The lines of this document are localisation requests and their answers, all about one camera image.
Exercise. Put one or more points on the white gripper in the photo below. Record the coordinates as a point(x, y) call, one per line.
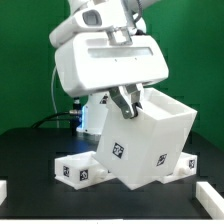
point(88, 64)

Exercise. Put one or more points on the white drawer cabinet box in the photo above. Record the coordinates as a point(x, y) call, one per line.
point(146, 148)

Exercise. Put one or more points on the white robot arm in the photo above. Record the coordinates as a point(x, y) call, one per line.
point(124, 36)

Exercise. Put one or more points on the white drawer tray left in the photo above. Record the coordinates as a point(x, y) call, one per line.
point(81, 170)

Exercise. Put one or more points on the white drawer tray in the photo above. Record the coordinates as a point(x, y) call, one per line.
point(81, 170)
point(185, 167)

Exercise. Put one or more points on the white drawer tray right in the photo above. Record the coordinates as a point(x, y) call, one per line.
point(185, 167)

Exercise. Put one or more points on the white border bar right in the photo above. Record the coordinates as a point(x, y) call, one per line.
point(210, 199)

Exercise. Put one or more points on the white border bar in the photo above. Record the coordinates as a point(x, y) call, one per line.
point(3, 191)
point(210, 199)

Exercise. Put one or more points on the white border bar left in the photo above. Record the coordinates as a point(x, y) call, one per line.
point(3, 191)

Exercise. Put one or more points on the black camera stand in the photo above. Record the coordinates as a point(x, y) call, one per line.
point(76, 115)

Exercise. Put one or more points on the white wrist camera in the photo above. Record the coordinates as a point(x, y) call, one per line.
point(89, 16)

